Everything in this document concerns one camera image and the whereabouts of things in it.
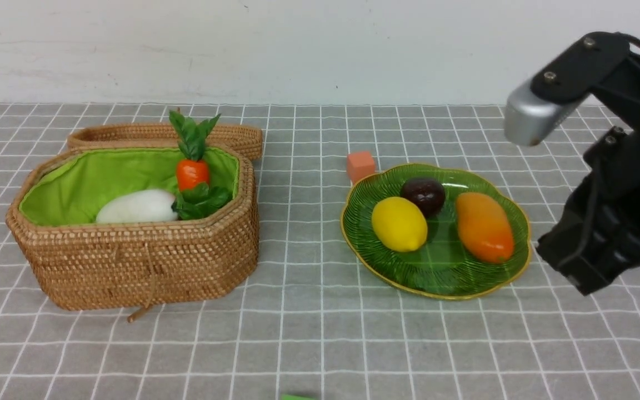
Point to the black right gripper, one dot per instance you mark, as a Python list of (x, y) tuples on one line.
[(597, 237)]

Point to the orange yellow mango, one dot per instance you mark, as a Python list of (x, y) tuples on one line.
[(483, 228)]

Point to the dark purple passion fruit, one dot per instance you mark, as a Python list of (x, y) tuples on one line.
[(427, 193)]

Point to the yellow lemon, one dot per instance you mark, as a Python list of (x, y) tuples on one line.
[(399, 224)]

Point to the orange carrot with green leaves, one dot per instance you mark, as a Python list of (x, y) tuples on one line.
[(193, 169)]

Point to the white radish with green leaves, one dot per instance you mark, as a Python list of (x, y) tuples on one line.
[(158, 205)]

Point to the green glass leaf plate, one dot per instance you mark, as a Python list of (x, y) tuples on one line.
[(442, 268)]

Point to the small orange cube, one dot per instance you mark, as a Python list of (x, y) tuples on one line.
[(360, 165)]

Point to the grey checked tablecloth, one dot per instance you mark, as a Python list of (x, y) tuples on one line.
[(311, 321)]

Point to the woven wicker basket lid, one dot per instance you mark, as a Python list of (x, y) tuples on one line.
[(244, 139)]

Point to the small green block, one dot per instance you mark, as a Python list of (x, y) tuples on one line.
[(288, 396)]

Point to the woven wicker basket green lining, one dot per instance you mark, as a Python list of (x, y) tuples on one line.
[(205, 253)]

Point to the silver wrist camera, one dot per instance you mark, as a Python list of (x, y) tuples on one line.
[(536, 107)]

